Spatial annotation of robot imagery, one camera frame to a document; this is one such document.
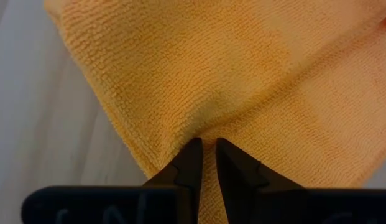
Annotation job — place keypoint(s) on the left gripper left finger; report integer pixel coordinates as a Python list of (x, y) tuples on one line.
[(186, 168)]

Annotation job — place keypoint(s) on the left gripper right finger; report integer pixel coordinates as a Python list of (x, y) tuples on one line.
[(239, 174)]

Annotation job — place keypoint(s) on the orange microfiber towel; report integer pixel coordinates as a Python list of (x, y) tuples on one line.
[(211, 77)]

